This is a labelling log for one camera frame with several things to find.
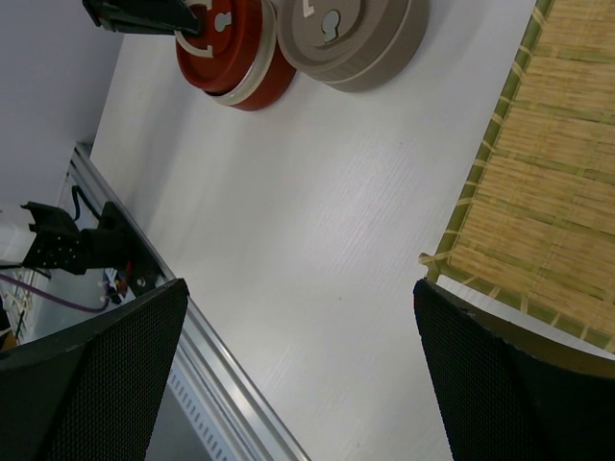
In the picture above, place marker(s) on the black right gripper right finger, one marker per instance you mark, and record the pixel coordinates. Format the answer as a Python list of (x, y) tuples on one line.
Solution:
[(507, 393)]

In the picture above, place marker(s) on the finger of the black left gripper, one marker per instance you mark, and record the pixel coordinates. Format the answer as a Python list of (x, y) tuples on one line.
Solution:
[(143, 17)]

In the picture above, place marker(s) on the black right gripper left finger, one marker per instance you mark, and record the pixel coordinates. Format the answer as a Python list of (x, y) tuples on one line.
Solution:
[(93, 391)]

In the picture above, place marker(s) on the red round lid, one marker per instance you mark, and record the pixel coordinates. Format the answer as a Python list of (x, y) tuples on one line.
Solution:
[(220, 55)]

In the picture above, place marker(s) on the beige round lid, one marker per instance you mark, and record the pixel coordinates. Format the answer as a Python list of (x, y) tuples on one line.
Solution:
[(333, 41)]

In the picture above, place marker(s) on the red steel container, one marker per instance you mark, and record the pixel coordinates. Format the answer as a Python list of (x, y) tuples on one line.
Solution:
[(266, 81)]

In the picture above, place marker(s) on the beige steel container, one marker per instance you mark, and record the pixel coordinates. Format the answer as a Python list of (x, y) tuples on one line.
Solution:
[(396, 54)]

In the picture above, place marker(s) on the bamboo mat tray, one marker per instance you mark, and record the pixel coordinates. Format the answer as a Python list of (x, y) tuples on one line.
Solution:
[(533, 226)]

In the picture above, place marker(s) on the slotted cable duct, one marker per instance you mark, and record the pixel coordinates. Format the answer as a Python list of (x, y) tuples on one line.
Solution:
[(208, 431)]

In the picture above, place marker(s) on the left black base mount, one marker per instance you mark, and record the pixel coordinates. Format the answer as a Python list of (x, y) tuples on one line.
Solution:
[(115, 243)]

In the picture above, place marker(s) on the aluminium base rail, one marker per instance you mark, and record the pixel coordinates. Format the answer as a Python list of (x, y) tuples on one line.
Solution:
[(250, 424)]

